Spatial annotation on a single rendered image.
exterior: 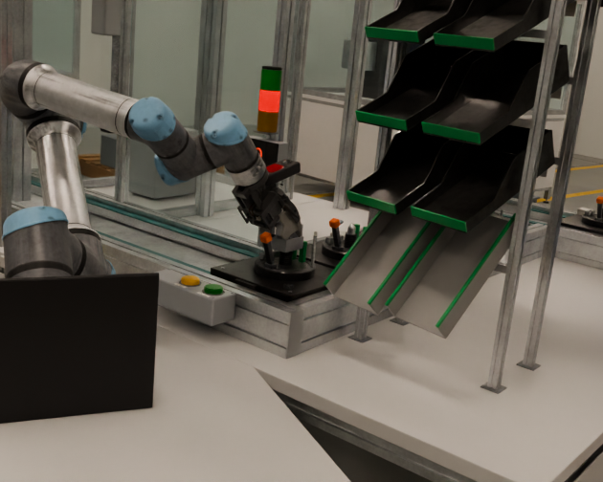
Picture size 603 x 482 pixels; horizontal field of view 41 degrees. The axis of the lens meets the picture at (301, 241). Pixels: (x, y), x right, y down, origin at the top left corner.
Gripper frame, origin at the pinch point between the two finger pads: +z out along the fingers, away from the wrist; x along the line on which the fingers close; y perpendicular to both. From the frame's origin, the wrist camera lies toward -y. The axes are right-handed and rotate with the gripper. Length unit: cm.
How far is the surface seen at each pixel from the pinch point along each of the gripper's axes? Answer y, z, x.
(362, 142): -300, 334, -281
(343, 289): 10.9, -0.3, 21.8
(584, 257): -74, 93, 29
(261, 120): -20.8, -10.0, -18.6
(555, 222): -21, 5, 53
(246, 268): 11.5, 3.7, -6.9
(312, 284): 8.9, 6.1, 9.7
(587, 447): 19, 12, 75
